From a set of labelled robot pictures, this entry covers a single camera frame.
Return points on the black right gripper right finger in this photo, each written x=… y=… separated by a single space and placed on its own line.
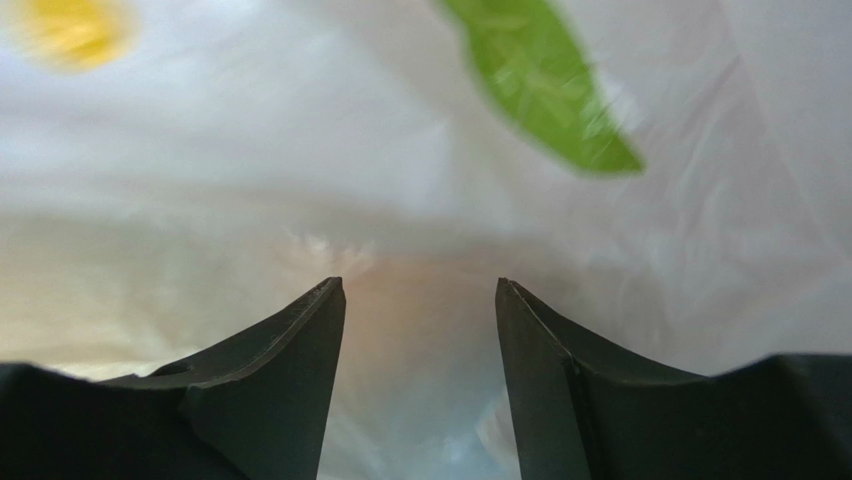
x=584 y=407

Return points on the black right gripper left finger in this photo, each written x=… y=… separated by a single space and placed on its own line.
x=253 y=406

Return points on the white plastic bag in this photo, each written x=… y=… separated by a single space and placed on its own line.
x=673 y=175

